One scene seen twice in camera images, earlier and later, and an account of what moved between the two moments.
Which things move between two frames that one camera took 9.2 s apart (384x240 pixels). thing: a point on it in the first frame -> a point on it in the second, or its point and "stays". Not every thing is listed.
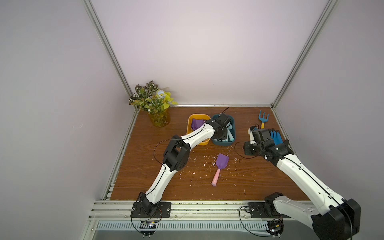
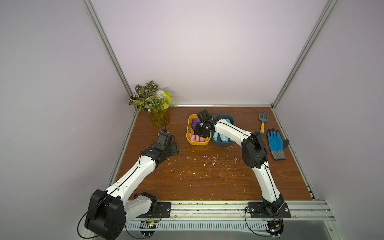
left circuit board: [147, 228] stays
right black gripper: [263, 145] -> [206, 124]
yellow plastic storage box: [203, 116] stays
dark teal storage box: [231, 137] stays
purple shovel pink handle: [196, 123] stays
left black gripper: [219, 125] -> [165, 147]
